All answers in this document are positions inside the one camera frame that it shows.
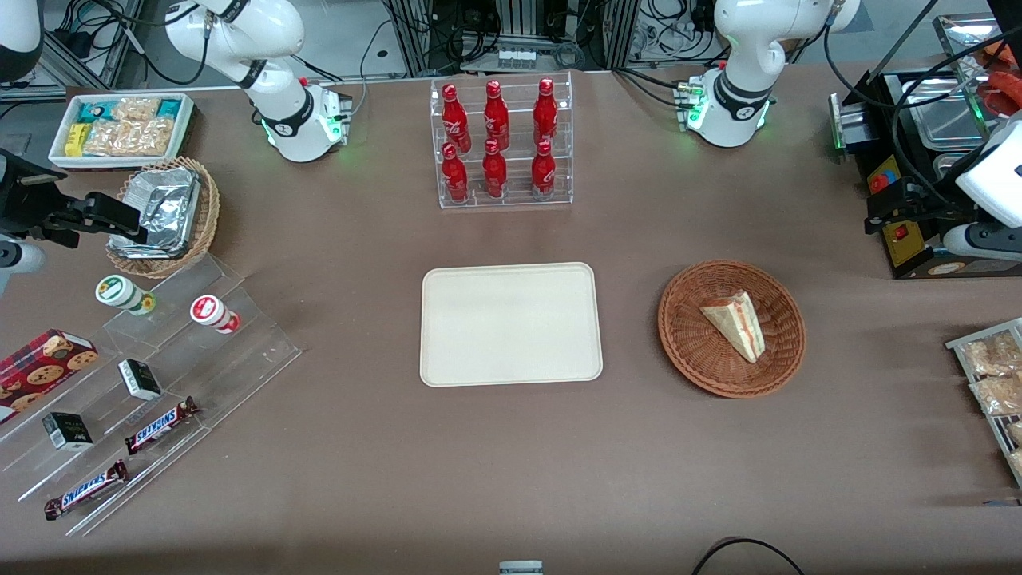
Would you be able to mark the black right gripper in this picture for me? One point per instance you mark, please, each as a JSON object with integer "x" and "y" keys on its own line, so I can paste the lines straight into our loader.
{"x": 24, "y": 206}

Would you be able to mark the clear acrylic bottle rack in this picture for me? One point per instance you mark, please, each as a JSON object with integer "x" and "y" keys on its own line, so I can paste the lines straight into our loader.
{"x": 515, "y": 200}

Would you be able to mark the tray of bagged snacks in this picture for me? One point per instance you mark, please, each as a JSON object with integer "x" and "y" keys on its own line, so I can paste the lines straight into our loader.
{"x": 958, "y": 345}

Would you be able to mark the triangular sandwich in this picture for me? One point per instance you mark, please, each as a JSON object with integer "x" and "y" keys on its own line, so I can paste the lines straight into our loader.
{"x": 738, "y": 323}

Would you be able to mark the black food warmer appliance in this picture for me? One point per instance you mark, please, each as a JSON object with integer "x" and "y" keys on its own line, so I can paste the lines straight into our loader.
{"x": 906, "y": 247}

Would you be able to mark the red lid yogurt cup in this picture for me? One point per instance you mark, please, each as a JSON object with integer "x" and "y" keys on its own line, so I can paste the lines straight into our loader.
{"x": 211, "y": 311}

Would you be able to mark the Snickers chocolate bar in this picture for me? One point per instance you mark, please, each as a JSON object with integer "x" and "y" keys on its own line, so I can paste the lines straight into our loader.
{"x": 86, "y": 489}
{"x": 160, "y": 426}

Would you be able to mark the red plaid cookie box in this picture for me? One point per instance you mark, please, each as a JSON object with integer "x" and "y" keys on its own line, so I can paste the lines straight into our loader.
{"x": 40, "y": 369}

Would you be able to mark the green lid yogurt cup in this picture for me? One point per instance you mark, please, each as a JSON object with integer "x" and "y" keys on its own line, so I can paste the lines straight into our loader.
{"x": 120, "y": 292}

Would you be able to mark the white rectangular snack tray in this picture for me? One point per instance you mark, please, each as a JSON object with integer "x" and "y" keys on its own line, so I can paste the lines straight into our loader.
{"x": 120, "y": 164}

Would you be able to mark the brown round wicker basket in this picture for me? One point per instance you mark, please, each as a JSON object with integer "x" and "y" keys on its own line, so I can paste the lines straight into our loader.
{"x": 695, "y": 343}

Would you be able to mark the small grey device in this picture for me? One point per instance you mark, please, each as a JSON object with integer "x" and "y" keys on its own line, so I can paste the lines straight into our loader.
{"x": 520, "y": 569}

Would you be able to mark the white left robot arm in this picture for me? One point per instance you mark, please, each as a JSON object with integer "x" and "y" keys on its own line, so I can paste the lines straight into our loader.
{"x": 738, "y": 100}

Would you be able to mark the yellow snack packet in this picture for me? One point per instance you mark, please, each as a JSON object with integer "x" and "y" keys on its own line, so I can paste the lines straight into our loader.
{"x": 76, "y": 139}

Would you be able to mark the orange red food item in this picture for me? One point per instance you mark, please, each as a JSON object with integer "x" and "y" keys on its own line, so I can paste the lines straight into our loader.
{"x": 1004, "y": 88}

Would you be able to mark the clear cracker packet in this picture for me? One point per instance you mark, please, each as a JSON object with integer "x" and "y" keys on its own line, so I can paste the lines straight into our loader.
{"x": 128, "y": 137}
{"x": 136, "y": 109}

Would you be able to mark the clear bagged snack pack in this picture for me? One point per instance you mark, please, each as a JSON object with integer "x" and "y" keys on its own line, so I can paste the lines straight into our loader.
{"x": 990, "y": 355}
{"x": 998, "y": 395}

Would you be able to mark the teal snack packet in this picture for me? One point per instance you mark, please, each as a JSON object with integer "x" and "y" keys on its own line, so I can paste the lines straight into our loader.
{"x": 93, "y": 110}
{"x": 170, "y": 108}

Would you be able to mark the cream rectangular serving tray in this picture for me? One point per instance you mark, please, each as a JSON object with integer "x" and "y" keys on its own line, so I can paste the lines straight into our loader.
{"x": 511, "y": 323}

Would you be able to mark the steel food pan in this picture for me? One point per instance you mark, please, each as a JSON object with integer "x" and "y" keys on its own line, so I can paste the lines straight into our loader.
{"x": 946, "y": 120}

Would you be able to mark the light wicker basket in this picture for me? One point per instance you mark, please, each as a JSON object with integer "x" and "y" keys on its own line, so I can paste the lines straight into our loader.
{"x": 209, "y": 208}

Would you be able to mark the small black carton box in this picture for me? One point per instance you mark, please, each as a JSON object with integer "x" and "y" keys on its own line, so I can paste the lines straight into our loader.
{"x": 68, "y": 431}
{"x": 140, "y": 379}

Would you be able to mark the red cola bottle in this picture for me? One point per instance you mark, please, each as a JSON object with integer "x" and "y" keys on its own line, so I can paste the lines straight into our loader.
{"x": 494, "y": 174}
{"x": 545, "y": 112}
{"x": 543, "y": 172}
{"x": 455, "y": 177}
{"x": 496, "y": 116}
{"x": 455, "y": 120}

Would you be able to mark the clear acrylic stepped stand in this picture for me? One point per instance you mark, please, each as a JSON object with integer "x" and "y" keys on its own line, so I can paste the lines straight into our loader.
{"x": 239, "y": 359}

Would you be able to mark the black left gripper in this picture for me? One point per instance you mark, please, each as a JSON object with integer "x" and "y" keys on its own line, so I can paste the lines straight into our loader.
{"x": 936, "y": 209}

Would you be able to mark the aluminium profile frame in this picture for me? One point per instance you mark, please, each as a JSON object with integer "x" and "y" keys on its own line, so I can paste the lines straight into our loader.
{"x": 415, "y": 36}

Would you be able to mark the stacked aluminium foil containers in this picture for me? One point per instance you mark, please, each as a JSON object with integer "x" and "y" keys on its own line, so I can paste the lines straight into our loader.
{"x": 169, "y": 206}

